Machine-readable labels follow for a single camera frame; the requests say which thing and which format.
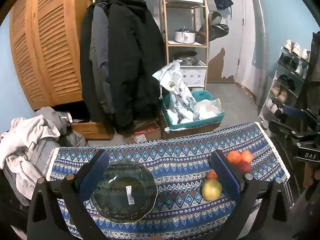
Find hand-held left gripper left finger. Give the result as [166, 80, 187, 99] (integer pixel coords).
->
[27, 150, 110, 240]

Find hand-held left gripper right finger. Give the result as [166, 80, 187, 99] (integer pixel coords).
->
[211, 150, 292, 240]

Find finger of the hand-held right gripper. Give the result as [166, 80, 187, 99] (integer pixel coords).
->
[269, 120, 304, 140]
[284, 106, 313, 120]

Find dark red apple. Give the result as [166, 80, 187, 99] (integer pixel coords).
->
[237, 161, 253, 175]

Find dark green glass plate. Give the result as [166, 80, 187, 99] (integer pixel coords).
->
[90, 159, 158, 223]

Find person's right hand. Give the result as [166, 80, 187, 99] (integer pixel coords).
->
[303, 162, 320, 189]

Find rows of shoes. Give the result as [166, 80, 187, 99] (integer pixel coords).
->
[265, 39, 312, 115]

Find metal shoe rack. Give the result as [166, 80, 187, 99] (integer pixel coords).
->
[258, 45, 312, 123]

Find wooden drawer box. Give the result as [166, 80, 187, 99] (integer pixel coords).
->
[71, 121, 113, 141]

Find blue patterned tablecloth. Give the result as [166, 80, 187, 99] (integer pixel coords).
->
[46, 122, 290, 240]

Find brown cardboard box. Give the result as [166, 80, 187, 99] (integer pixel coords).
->
[160, 115, 222, 140]

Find teal plastic crate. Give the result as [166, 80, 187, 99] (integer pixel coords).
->
[161, 90, 225, 132]

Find clear plastic bag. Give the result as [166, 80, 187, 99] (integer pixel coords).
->
[193, 99, 223, 121]

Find grey garment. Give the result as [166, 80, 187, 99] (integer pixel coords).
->
[34, 106, 73, 141]

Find beige towel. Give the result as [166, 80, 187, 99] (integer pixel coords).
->
[0, 117, 61, 188]

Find white door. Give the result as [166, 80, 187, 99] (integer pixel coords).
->
[234, 0, 268, 98]

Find dark long coat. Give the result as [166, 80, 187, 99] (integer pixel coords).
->
[79, 5, 102, 123]

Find white lattice basket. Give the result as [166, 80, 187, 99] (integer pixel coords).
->
[179, 60, 208, 88]

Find white printed plastic bag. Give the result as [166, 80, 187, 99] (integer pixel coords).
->
[152, 60, 196, 123]

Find hanging dark hat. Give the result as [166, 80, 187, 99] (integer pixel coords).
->
[199, 24, 230, 42]

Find black hooded coat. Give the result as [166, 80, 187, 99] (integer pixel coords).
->
[106, 0, 167, 133]

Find steel pot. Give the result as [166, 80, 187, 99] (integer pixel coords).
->
[174, 51, 198, 66]

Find grey jacket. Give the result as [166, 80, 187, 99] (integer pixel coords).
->
[89, 2, 113, 115]

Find hanging grey hat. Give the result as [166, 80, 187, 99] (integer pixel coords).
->
[208, 11, 223, 27]

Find white cooking pot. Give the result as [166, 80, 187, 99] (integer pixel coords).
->
[174, 27, 201, 44]

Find wooden louvred wardrobe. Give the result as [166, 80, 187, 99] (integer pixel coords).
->
[9, 0, 93, 110]

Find wooden shelf rack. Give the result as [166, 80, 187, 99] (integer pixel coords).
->
[161, 0, 210, 92]

